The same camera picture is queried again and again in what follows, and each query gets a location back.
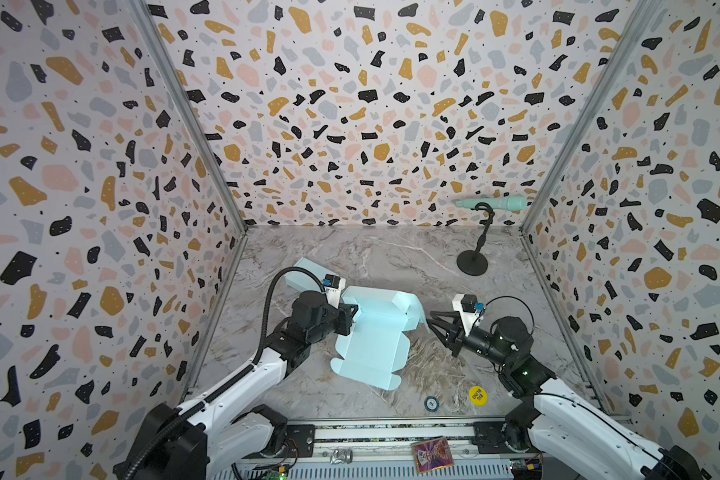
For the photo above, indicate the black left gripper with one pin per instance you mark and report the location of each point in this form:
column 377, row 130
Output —
column 347, row 315

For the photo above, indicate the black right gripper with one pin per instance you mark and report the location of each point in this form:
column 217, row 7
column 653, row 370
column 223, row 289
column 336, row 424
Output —
column 458, row 339

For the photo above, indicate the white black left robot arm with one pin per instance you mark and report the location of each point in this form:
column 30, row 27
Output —
column 226, row 423

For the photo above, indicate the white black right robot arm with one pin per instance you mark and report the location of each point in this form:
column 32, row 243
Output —
column 551, row 418

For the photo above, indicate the yellow round sticker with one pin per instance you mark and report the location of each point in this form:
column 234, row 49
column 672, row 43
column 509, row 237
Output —
column 478, row 396

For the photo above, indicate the black microphone stand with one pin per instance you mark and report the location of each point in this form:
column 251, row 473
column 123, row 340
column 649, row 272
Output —
column 473, row 262

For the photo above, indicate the purple snack packet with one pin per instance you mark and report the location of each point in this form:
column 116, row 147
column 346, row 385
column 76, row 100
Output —
column 431, row 455

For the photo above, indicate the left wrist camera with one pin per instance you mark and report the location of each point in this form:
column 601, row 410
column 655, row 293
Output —
column 333, row 288

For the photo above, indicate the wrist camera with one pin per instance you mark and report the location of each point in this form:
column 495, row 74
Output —
column 470, row 311
column 333, row 288

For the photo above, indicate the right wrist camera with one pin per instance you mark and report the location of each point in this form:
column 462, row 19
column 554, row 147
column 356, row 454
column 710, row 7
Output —
column 470, row 311

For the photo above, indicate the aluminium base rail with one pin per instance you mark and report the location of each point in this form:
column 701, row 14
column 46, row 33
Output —
column 382, row 449

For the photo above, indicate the aluminium left corner post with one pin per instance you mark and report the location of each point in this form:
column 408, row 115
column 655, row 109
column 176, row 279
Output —
column 150, row 33

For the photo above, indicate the aluminium corner post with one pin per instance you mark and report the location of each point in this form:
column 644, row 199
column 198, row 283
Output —
column 150, row 33
column 639, row 20

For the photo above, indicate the aluminium right corner post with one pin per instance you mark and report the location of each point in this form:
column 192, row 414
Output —
column 639, row 20

